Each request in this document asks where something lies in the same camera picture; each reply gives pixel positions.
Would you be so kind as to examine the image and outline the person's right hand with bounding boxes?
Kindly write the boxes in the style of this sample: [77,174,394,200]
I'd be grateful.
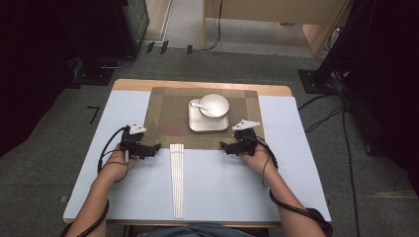
[240,146,278,182]

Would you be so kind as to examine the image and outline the black curtain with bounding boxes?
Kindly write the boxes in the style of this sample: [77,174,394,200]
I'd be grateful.
[344,0,419,198]
[0,0,115,158]

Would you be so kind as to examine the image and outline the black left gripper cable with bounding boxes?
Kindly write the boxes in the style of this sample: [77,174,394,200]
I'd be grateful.
[60,125,129,237]

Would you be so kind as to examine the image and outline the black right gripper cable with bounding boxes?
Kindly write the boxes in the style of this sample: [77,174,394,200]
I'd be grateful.
[258,136,334,237]

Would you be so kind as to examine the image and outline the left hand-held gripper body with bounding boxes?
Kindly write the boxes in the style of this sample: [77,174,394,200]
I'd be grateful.
[120,121,149,159]

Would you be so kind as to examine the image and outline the white round bowl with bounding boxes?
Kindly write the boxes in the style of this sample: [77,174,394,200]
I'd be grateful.
[198,93,230,119]

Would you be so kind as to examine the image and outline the long black floor cable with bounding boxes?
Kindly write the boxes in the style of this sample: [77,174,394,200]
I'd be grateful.
[341,105,361,237]

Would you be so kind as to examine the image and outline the black slanted stand with base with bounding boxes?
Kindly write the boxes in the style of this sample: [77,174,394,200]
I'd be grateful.
[298,0,368,95]

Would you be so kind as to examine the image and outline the white square plate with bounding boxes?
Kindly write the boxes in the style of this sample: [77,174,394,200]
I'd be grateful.
[188,98,230,133]

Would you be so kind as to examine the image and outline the black hanging floor cable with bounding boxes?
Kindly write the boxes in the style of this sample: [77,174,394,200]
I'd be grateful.
[201,0,223,52]

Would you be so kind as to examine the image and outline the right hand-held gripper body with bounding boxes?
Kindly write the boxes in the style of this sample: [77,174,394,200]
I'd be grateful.
[231,118,261,156]

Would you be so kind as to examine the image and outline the black metal stand base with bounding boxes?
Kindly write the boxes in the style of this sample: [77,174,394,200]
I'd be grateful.
[72,58,116,87]

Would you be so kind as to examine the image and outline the white spoon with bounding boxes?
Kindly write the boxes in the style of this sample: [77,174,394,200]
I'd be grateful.
[191,101,215,117]

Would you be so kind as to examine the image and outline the brown woven placemat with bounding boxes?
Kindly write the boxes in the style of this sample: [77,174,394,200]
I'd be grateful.
[142,87,267,151]

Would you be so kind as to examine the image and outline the light wooden desk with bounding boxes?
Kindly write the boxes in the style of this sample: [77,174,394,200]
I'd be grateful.
[202,0,351,57]

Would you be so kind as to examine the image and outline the person's left hand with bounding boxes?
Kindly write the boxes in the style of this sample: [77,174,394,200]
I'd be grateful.
[102,144,137,184]

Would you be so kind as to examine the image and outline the dark cabinet with glass door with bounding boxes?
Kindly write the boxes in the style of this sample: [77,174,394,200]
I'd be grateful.
[112,0,151,57]

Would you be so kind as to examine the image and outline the person's grey-blue shirt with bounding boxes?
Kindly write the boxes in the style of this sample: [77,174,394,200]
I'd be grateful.
[136,223,255,237]

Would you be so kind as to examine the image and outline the pale blue table cover sheet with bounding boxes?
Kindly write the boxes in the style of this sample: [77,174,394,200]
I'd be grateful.
[63,90,332,222]

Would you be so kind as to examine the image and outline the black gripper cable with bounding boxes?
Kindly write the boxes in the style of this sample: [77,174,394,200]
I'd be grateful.
[258,136,334,237]
[60,125,129,237]

